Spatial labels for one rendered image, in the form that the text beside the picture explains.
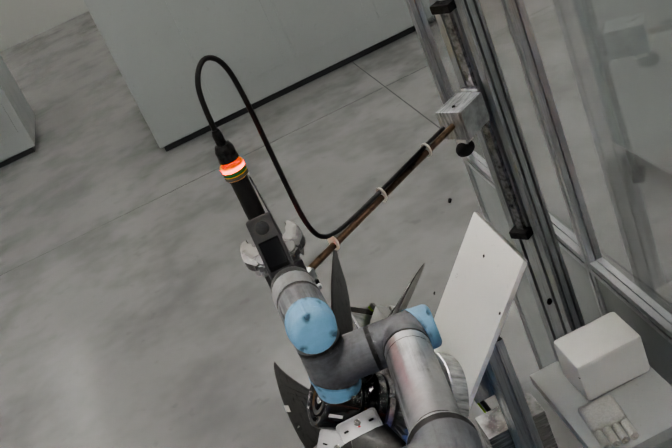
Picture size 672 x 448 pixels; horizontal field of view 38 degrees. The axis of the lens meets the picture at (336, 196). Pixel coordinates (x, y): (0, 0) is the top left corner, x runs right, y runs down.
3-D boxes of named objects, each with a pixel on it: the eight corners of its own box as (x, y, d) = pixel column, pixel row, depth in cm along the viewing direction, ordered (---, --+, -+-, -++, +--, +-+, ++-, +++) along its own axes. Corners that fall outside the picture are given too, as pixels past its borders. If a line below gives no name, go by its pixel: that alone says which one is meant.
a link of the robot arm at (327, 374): (387, 389, 156) (364, 335, 151) (322, 415, 156) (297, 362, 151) (378, 361, 163) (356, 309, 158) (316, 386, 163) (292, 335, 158)
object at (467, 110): (469, 118, 225) (457, 86, 222) (494, 118, 221) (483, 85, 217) (445, 142, 219) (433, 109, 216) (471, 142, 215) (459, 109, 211)
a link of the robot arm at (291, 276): (268, 293, 156) (314, 270, 156) (263, 280, 160) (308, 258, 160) (286, 329, 159) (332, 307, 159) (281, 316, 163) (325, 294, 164)
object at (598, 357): (617, 337, 241) (606, 302, 236) (653, 371, 226) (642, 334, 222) (556, 368, 240) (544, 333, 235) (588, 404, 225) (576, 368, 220)
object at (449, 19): (516, 231, 240) (435, 0, 213) (534, 233, 236) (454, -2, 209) (510, 238, 239) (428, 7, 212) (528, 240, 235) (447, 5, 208)
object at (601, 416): (612, 399, 224) (610, 392, 223) (641, 439, 210) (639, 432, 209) (578, 414, 224) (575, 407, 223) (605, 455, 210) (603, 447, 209)
